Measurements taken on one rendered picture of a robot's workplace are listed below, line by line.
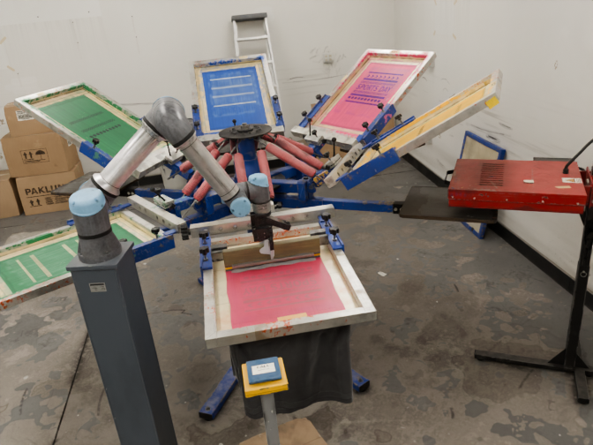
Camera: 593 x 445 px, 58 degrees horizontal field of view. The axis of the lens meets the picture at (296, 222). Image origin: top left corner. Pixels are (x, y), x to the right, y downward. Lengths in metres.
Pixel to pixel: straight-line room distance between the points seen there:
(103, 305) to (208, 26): 4.55
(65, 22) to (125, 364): 4.69
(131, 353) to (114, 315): 0.17
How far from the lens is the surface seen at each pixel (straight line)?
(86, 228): 1.98
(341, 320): 1.87
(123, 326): 2.11
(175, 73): 6.30
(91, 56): 6.37
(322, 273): 2.20
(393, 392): 3.06
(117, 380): 2.28
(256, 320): 1.95
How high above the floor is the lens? 2.03
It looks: 24 degrees down
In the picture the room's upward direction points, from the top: 5 degrees counter-clockwise
